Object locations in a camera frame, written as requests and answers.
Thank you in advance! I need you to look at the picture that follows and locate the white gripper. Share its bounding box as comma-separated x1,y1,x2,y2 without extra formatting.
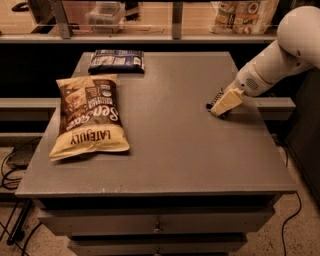
210,61,274,116

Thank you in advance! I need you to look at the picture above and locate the black rxbar chocolate bar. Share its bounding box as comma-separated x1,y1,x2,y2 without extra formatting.
205,88,231,120

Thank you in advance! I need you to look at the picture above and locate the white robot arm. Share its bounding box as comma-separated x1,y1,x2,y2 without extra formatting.
206,6,320,117

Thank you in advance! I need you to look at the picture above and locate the colourful printed bag on shelf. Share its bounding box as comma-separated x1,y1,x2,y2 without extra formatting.
209,0,279,35

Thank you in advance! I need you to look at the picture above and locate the blue snack bag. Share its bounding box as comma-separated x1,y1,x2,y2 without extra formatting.
88,49,145,74

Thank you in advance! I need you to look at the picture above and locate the brown Late July chip bag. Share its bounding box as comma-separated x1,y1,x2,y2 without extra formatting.
49,74,130,161

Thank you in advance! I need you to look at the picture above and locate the clear plastic container on shelf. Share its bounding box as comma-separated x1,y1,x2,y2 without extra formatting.
86,1,125,33

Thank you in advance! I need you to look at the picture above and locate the grey drawer cabinet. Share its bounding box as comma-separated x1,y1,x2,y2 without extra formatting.
36,194,283,256

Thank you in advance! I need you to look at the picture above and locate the black power adapter box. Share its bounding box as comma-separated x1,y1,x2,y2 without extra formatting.
6,144,36,168

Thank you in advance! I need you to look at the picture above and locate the black cable right floor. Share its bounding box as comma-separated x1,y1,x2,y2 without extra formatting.
280,191,303,256

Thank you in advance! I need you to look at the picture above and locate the metal shelf frame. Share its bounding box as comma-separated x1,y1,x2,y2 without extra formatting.
0,0,316,44

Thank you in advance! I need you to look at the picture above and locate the black cables left floor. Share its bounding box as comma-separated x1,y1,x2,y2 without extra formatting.
0,136,43,256

